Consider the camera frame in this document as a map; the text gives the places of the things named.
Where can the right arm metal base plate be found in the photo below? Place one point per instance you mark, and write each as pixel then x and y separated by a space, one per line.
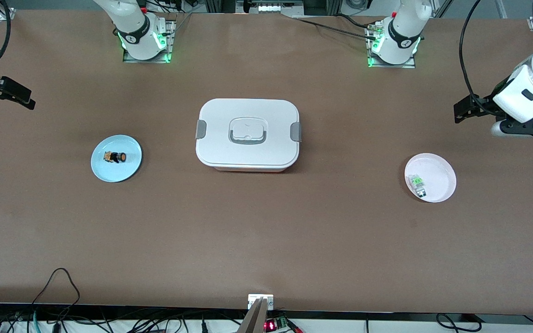
pixel 170 37

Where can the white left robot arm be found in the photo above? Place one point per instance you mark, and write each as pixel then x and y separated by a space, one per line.
pixel 400 41

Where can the light blue plate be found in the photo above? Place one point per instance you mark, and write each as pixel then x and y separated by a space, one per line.
pixel 116 171

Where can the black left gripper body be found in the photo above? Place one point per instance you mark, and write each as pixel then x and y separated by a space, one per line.
pixel 485 104

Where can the orange switch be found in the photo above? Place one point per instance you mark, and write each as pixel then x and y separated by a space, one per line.
pixel 116 157

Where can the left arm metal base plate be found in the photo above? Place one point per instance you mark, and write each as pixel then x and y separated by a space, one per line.
pixel 410 64

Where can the grey camera mount bar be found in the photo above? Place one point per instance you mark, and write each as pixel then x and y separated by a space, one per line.
pixel 253 321

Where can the light pink plate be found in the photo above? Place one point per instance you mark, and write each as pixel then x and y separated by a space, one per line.
pixel 437 178

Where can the green switch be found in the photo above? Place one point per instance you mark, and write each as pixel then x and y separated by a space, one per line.
pixel 418 185

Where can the red display circuit module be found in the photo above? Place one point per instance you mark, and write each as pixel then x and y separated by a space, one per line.
pixel 275 324

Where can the white metal bracket plate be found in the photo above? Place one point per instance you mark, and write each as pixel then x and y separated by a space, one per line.
pixel 253 298

